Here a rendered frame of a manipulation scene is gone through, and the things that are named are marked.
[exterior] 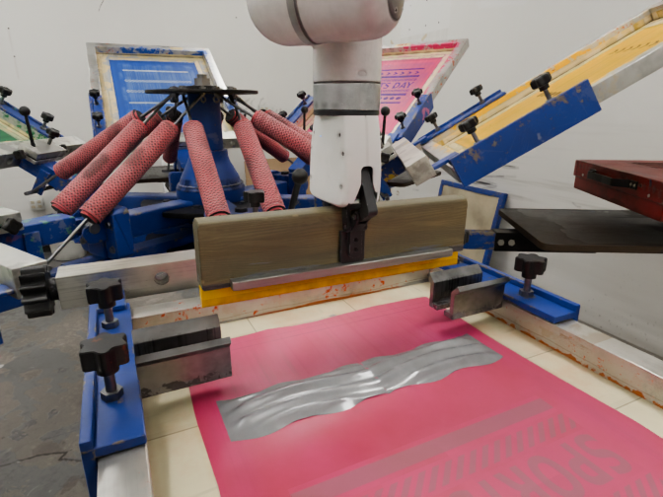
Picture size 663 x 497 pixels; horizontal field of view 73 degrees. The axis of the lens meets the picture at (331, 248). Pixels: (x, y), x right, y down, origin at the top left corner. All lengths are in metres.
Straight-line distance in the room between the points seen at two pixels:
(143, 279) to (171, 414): 0.26
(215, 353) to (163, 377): 0.06
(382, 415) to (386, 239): 0.21
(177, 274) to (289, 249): 0.27
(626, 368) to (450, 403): 0.21
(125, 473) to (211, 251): 0.21
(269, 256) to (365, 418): 0.20
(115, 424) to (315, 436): 0.18
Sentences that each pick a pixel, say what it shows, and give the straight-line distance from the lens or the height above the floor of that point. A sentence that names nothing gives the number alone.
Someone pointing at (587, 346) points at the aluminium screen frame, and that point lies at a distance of 0.65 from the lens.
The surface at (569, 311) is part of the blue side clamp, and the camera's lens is 0.70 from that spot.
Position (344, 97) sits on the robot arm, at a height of 1.28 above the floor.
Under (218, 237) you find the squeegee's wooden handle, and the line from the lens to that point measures 0.48.
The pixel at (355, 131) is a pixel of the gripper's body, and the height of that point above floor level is 1.24.
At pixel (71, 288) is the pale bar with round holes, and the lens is 0.73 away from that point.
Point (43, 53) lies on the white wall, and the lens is 4.63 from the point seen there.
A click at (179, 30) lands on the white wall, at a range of 4.69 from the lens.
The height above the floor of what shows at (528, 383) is 0.96.
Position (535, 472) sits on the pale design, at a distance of 0.48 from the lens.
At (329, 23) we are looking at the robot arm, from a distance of 0.43.
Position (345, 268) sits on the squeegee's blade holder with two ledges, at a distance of 0.53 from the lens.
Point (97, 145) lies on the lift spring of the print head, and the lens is 1.38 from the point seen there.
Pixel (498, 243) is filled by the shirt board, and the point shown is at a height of 0.90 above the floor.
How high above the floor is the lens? 1.27
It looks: 18 degrees down
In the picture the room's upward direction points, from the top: straight up
